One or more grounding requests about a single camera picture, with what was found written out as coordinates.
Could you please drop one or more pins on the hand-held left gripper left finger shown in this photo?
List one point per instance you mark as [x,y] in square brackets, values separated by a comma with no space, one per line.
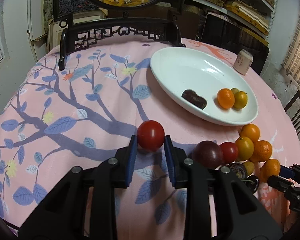
[132,160]

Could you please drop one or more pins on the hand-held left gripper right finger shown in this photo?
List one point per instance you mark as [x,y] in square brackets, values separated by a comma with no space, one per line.
[170,160]

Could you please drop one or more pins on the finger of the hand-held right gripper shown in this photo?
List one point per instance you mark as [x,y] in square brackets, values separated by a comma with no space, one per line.
[281,183]
[286,172]

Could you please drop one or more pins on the orange mandarin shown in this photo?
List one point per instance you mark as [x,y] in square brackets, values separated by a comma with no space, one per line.
[250,132]
[270,170]
[262,151]
[225,98]

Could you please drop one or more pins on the small dark plum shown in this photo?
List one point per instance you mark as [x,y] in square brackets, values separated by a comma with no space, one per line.
[252,182]

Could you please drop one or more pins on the large red tomato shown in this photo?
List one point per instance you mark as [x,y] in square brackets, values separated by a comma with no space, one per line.
[150,135]

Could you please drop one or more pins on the dark purple ribbed tomato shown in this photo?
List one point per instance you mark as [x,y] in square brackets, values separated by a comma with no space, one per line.
[236,170]

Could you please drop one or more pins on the yellow-orange citrus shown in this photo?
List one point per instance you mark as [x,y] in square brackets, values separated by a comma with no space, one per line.
[244,148]

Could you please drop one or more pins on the small red tomato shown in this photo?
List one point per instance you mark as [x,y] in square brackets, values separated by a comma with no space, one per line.
[229,152]

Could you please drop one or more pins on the dark brown date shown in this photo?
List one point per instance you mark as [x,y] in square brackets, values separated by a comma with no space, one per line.
[193,98]

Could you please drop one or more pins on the white oval plate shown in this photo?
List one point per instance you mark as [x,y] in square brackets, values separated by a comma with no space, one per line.
[190,70]

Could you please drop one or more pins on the small pale yellow fruit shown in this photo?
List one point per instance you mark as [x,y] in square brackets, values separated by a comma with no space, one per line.
[249,168]

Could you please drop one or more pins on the dark wooden chair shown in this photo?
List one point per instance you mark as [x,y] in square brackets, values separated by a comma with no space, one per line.
[297,115]

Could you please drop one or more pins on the yellow kumquat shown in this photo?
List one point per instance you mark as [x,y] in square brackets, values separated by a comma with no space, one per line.
[240,100]
[234,90]

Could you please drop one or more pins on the pink floral tablecloth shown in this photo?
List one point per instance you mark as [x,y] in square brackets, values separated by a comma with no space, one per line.
[65,85]

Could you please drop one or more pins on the small beige can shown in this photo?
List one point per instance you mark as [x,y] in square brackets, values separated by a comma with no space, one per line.
[243,62]

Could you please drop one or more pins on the black panel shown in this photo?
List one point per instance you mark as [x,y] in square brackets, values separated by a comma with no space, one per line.
[230,30]

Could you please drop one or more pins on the white door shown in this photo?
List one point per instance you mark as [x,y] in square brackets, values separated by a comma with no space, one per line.
[17,17]

